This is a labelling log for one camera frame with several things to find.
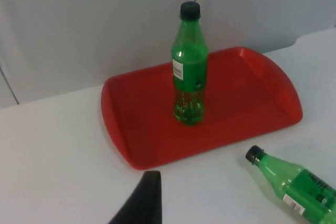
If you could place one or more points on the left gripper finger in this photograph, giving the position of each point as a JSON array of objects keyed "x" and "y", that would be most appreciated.
[{"x": 147, "y": 203}]

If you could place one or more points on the green plastic bottle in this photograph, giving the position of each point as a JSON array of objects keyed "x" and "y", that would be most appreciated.
[
  {"x": 189, "y": 77},
  {"x": 302, "y": 184}
]

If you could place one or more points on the red plastic tray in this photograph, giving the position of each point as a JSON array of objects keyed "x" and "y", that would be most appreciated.
[{"x": 236, "y": 98}]

